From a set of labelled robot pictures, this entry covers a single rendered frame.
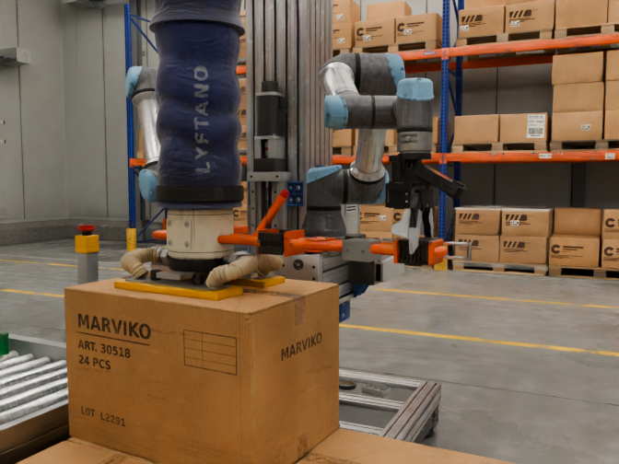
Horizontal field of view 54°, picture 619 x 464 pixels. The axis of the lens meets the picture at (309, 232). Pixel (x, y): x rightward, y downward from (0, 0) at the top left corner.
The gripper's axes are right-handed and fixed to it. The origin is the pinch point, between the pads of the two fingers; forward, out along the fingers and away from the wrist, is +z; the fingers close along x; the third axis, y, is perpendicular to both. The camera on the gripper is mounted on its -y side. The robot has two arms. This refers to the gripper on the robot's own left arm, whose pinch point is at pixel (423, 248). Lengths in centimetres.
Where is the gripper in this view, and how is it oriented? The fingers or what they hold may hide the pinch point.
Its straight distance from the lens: 132.0
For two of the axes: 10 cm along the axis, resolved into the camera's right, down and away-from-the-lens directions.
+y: -8.6, -0.4, 5.0
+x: -5.0, 0.7, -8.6
